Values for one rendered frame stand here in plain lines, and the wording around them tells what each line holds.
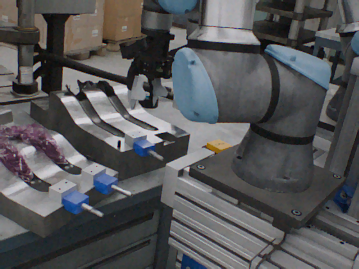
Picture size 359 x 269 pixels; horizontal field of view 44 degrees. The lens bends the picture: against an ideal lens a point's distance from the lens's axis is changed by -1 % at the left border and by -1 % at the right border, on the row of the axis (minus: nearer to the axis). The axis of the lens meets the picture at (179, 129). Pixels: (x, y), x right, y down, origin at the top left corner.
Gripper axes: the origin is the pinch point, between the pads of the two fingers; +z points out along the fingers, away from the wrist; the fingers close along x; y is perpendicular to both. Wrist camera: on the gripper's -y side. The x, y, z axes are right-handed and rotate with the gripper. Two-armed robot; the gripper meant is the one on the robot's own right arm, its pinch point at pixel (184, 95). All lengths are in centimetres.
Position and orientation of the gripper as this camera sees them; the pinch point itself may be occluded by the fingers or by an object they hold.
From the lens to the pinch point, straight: 147.4
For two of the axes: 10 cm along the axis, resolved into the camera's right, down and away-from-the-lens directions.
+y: 6.9, 3.7, -6.3
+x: 7.1, -1.8, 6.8
